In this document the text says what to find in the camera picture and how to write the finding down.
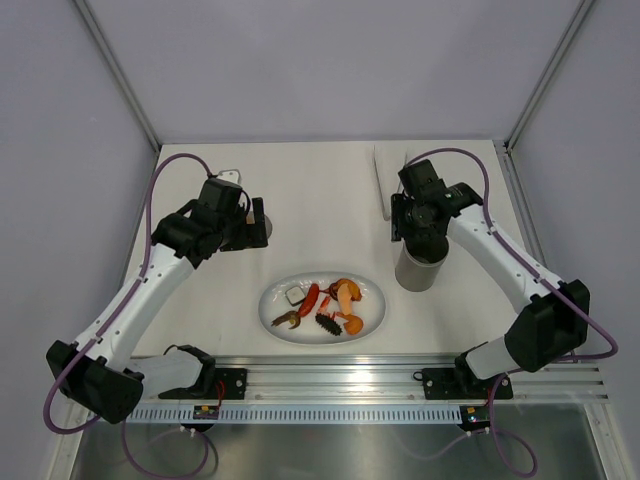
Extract metal tongs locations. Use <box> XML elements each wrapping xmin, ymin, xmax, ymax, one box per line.
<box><xmin>371</xmin><ymin>142</ymin><xmax>409</xmax><ymax>221</ymax></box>

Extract fried orange tempura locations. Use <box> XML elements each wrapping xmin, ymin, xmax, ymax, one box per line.
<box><xmin>332</xmin><ymin>278</ymin><xmax>362</xmax><ymax>301</ymax></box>

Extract pale pink salmon slice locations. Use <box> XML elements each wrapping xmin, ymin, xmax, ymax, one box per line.
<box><xmin>337</xmin><ymin>283</ymin><xmax>353</xmax><ymax>317</ymax></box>

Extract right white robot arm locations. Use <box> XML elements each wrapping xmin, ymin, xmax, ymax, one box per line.
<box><xmin>390</xmin><ymin>160</ymin><xmax>590</xmax><ymax>399</ymax></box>

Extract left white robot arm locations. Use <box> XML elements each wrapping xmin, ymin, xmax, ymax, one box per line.
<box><xmin>45</xmin><ymin>175</ymin><xmax>268</xmax><ymax>424</ymax></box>

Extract grey cylindrical lunch container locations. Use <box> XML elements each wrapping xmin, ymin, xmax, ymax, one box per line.
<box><xmin>394</xmin><ymin>242</ymin><xmax>449</xmax><ymax>292</ymax></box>

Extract black and white sushi piece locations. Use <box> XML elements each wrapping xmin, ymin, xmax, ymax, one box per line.
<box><xmin>285</xmin><ymin>286</ymin><xmax>306</xmax><ymax>306</ymax></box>

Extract white oval plate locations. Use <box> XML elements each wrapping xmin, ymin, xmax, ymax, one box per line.
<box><xmin>258</xmin><ymin>271</ymin><xmax>386</xmax><ymax>346</ymax></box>

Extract red sausage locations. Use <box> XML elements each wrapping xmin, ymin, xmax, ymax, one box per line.
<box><xmin>298</xmin><ymin>283</ymin><xmax>320</xmax><ymax>318</ymax></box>

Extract brown shrimp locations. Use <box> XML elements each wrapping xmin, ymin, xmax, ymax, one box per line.
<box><xmin>271</xmin><ymin>310</ymin><xmax>302</xmax><ymax>330</ymax></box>

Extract red white crab stick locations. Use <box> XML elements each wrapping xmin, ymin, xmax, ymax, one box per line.
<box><xmin>316</xmin><ymin>295</ymin><xmax>332</xmax><ymax>315</ymax></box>

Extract black sea cucumber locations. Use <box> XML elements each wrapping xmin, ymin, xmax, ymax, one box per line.
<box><xmin>315</xmin><ymin>313</ymin><xmax>343</xmax><ymax>337</ymax></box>

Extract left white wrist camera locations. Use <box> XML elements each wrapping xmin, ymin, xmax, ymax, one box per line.
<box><xmin>215</xmin><ymin>169</ymin><xmax>242</xmax><ymax>185</ymax></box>

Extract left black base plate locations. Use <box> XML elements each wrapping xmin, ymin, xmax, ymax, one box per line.
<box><xmin>158</xmin><ymin>368</ymin><xmax>248</xmax><ymax>401</ymax></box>

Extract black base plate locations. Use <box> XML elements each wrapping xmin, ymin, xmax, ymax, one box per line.
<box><xmin>158</xmin><ymin>368</ymin><xmax>248</xmax><ymax>401</ymax></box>
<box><xmin>412</xmin><ymin>367</ymin><xmax>514</xmax><ymax>400</ymax></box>

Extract aluminium mounting rail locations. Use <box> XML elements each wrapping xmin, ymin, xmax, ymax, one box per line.
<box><xmin>216</xmin><ymin>355</ymin><xmax>609</xmax><ymax>404</ymax></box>

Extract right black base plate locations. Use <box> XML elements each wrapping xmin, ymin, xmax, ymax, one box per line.
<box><xmin>412</xmin><ymin>367</ymin><xmax>514</xmax><ymax>400</ymax></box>

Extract slotted cable duct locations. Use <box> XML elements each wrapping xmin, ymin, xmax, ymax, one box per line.
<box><xmin>127</xmin><ymin>402</ymin><xmax>488</xmax><ymax>426</ymax></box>

